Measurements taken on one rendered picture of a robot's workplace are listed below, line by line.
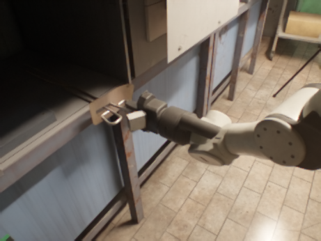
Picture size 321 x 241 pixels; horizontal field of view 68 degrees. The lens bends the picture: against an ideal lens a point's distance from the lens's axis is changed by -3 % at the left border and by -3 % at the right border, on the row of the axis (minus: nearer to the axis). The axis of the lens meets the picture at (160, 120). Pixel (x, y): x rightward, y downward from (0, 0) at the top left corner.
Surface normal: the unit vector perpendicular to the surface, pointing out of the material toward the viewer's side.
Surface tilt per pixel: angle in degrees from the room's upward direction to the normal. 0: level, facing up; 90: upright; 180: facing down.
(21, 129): 0
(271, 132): 97
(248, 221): 0
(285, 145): 97
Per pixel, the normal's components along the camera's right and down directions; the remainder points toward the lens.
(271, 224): -0.04, -0.77
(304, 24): -0.44, 0.58
